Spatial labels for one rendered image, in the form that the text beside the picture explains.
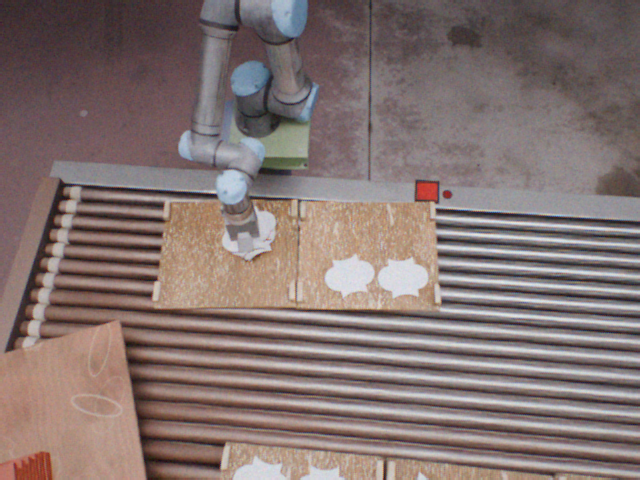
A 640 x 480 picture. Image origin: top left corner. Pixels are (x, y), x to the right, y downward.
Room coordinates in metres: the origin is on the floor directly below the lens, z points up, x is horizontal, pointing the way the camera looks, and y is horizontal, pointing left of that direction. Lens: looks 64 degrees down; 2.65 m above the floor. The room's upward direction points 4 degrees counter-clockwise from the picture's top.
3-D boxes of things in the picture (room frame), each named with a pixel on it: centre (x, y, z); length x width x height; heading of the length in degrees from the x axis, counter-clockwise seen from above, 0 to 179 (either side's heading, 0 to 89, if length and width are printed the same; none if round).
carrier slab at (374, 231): (0.77, -0.13, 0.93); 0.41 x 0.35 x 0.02; 85
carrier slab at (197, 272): (0.81, 0.29, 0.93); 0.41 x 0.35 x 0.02; 87
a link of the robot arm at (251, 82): (1.28, 0.19, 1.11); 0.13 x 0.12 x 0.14; 68
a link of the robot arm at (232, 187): (0.83, 0.23, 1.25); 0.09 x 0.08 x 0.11; 158
